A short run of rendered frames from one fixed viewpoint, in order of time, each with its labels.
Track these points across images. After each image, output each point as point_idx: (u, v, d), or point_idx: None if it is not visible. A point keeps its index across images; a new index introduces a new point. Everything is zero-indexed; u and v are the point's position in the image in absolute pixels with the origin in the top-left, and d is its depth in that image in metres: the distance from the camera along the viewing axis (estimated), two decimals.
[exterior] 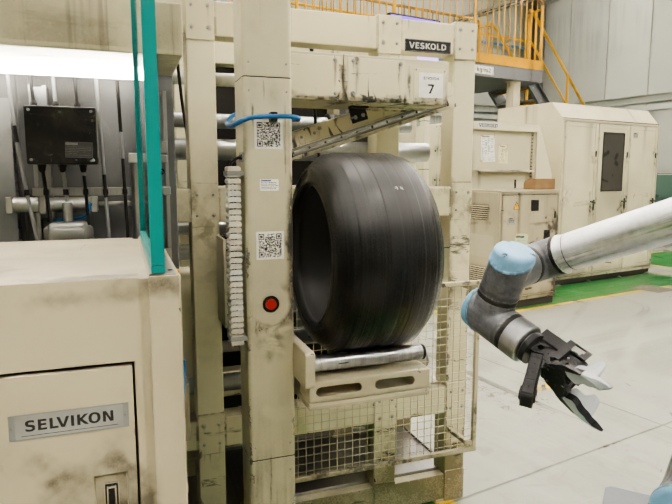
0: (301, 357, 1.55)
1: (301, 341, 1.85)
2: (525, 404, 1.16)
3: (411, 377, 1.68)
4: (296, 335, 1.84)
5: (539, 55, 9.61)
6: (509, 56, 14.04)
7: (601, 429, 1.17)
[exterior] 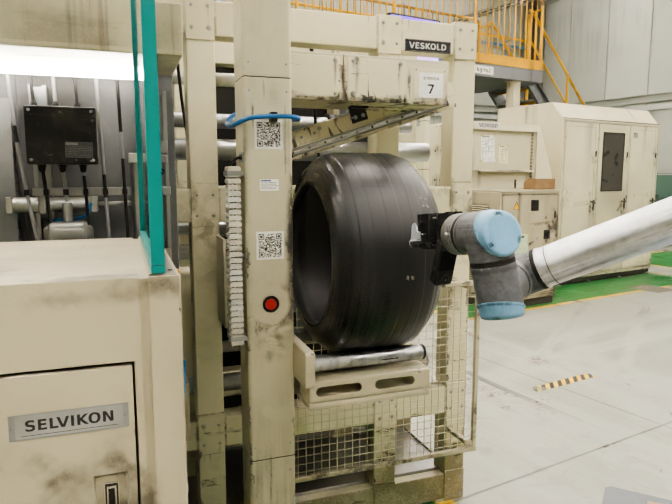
0: (301, 357, 1.55)
1: None
2: (437, 283, 1.36)
3: (411, 377, 1.68)
4: None
5: (539, 55, 9.61)
6: (509, 56, 14.04)
7: None
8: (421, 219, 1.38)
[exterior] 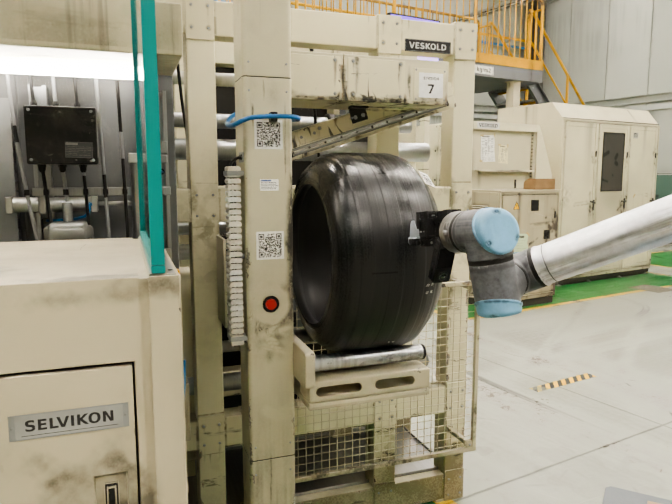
0: (301, 357, 1.55)
1: (299, 328, 1.87)
2: (436, 280, 1.37)
3: (411, 377, 1.68)
4: None
5: (539, 55, 9.61)
6: (509, 56, 14.04)
7: None
8: (420, 217, 1.38)
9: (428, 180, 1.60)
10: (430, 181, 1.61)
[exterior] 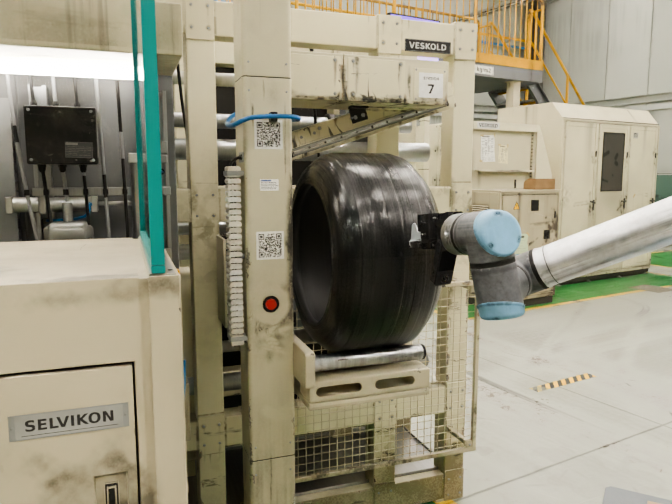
0: (301, 357, 1.55)
1: (301, 338, 1.85)
2: (437, 283, 1.36)
3: (411, 377, 1.68)
4: (296, 332, 1.85)
5: (539, 55, 9.61)
6: (509, 56, 14.04)
7: None
8: (421, 219, 1.38)
9: None
10: None
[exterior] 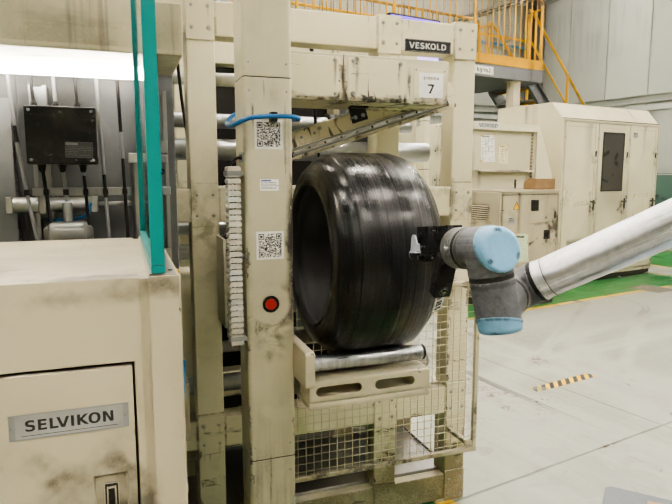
0: (301, 357, 1.55)
1: (301, 337, 1.85)
2: (436, 295, 1.37)
3: (411, 377, 1.68)
4: (295, 331, 1.85)
5: (539, 55, 9.61)
6: (509, 56, 14.04)
7: None
8: (421, 231, 1.38)
9: (438, 304, 1.58)
10: (440, 303, 1.58)
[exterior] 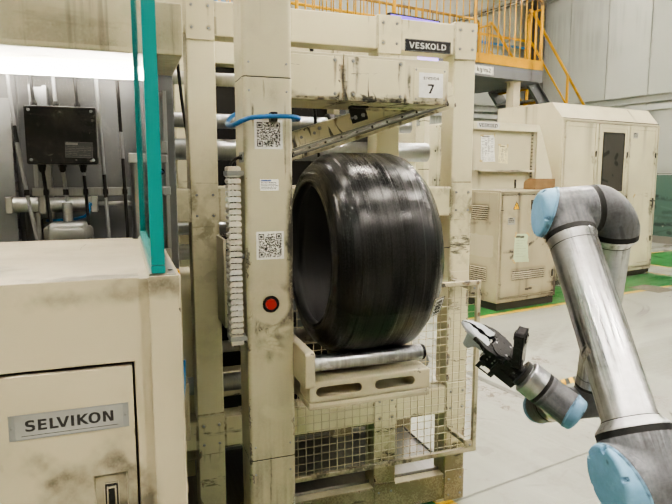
0: (301, 357, 1.55)
1: (300, 332, 1.85)
2: (522, 329, 1.49)
3: (411, 377, 1.68)
4: (294, 329, 1.86)
5: (539, 55, 9.61)
6: (509, 56, 14.04)
7: (463, 321, 1.57)
8: None
9: (437, 308, 1.59)
10: (439, 307, 1.59)
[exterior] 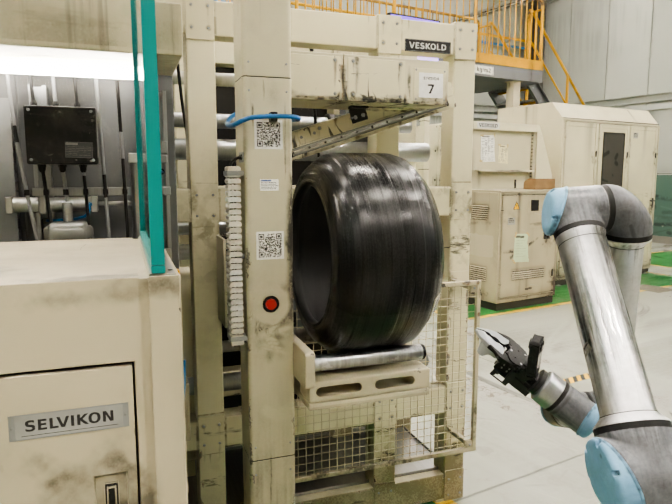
0: (301, 357, 1.55)
1: (300, 332, 1.85)
2: (537, 337, 1.48)
3: (411, 377, 1.68)
4: (294, 329, 1.86)
5: (539, 55, 9.61)
6: (509, 56, 14.04)
7: (477, 329, 1.56)
8: None
9: (435, 307, 1.59)
10: (436, 305, 1.60)
